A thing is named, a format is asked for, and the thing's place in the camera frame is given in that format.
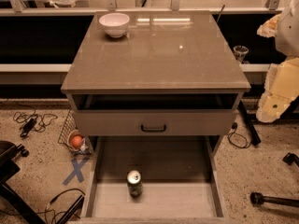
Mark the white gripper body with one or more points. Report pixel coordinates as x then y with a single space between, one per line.
288 34

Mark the green soda can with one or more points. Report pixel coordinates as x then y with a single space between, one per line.
134 183

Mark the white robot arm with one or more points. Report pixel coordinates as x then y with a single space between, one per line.
284 27

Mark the grey drawer cabinet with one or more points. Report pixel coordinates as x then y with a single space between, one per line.
166 62

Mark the open middle drawer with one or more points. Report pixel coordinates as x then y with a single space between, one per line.
179 177

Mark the upper closed drawer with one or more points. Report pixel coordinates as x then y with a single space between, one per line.
127 123

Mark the clear glass cup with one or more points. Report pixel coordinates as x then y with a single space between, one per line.
240 52

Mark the black stand leg right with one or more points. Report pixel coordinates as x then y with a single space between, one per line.
255 139

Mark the black tripod leg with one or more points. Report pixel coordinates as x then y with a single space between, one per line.
258 199

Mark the white ceramic bowl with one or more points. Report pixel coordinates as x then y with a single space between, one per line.
115 24

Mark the orange ball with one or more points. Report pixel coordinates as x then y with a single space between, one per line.
77 141

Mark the blue tape cross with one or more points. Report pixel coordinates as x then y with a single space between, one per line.
76 172

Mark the black drawer handle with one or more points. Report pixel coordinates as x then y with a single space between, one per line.
146 129

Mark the wire basket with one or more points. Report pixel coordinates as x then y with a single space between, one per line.
68 131

